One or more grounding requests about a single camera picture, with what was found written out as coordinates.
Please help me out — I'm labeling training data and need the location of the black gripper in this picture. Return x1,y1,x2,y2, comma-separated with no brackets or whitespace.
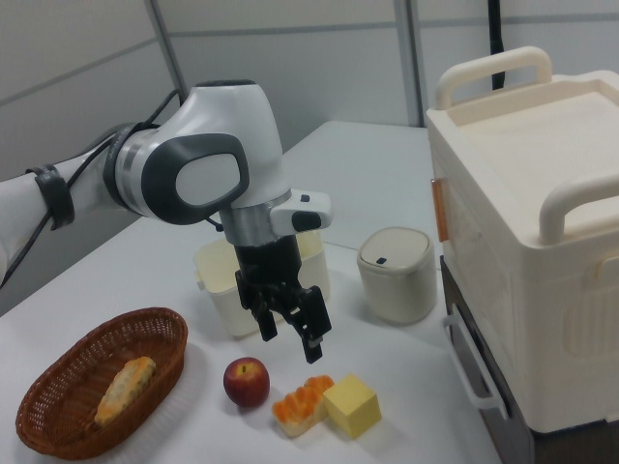
233,235,334,364

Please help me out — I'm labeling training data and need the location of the yellow cube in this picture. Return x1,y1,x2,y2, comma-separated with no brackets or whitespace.
322,373,382,440

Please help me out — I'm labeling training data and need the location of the white open plastic container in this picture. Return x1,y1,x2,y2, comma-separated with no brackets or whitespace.
192,230,332,339

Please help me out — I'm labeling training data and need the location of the red apple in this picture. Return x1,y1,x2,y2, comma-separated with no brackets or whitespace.
222,357,271,408

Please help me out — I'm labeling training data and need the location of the orange glazed bread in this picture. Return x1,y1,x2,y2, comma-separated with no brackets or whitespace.
272,374,336,439

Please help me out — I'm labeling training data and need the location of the small white lidded bin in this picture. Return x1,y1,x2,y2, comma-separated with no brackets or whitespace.
356,226,435,325

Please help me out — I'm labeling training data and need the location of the long golden bread roll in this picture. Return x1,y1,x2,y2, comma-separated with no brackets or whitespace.
94,356,158,427

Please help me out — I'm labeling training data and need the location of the copper box latch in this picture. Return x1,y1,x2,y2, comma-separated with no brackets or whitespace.
429,177,451,243

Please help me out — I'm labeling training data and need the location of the large white cooler box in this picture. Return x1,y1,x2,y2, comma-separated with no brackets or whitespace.
425,46,619,434

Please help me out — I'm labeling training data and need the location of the brown wicker basket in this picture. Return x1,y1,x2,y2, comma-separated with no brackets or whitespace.
15,306,190,460

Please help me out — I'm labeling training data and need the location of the white microwave oven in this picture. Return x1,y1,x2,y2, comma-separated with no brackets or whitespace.
437,253,619,464

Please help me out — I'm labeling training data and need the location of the black stand pole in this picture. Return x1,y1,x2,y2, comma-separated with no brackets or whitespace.
485,0,508,92

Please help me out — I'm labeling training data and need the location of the white cabinet handle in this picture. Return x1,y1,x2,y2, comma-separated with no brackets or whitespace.
442,304,510,422

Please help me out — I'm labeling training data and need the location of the black cable strap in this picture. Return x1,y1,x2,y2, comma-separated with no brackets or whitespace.
24,163,74,231

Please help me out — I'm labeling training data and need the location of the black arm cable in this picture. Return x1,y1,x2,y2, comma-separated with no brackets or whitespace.
0,89,188,291

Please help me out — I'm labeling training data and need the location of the white box top handle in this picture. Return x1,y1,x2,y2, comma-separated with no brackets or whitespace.
538,171,619,247
433,46,555,111

